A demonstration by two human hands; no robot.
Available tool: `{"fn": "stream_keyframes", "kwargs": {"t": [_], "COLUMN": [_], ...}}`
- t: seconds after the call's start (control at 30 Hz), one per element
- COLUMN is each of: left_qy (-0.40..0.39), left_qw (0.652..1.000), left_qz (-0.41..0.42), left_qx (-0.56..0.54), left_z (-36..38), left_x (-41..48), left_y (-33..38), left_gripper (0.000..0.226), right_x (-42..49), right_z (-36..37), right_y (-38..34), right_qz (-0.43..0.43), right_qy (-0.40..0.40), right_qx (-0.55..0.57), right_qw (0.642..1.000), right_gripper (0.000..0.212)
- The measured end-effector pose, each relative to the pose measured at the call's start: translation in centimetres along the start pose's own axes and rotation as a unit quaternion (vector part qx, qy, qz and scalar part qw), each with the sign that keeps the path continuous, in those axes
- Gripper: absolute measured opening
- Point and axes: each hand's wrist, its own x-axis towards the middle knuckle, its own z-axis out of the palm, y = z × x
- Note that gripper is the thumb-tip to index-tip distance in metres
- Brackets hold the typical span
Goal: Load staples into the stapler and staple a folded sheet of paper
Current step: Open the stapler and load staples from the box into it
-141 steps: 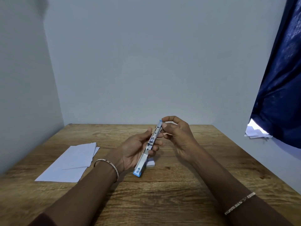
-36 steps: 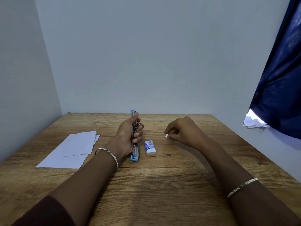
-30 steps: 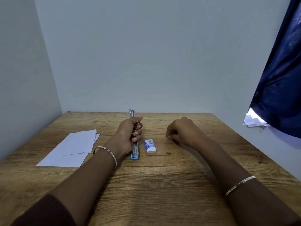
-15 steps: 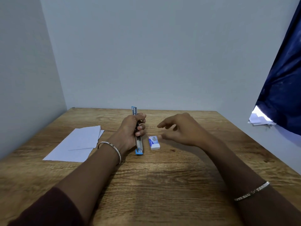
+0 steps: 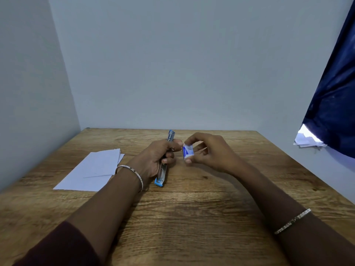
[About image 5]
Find person's left hand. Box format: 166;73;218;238
126;138;183;189

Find person's right hand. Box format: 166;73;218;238
183;132;244;178

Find blue silver stapler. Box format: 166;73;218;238
154;130;176;188

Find white blue staples box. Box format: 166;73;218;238
182;144;195;160

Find person's left forearm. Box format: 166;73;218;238
66;167;143;263

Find person's right forearm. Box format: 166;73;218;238
236;163;355;266

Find pile of white paper scraps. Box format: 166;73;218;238
293;124;328;149

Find maroon left sleeve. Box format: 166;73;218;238
12;221;102;266

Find dark blue curtain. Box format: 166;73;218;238
301;0;355;159

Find gold left wrist bracelet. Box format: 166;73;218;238
115;165;144;192

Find gold wrist bracelet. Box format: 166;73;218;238
274;208;312;235
115;165;144;192

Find gold right wrist bracelet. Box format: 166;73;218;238
274;208;312;235

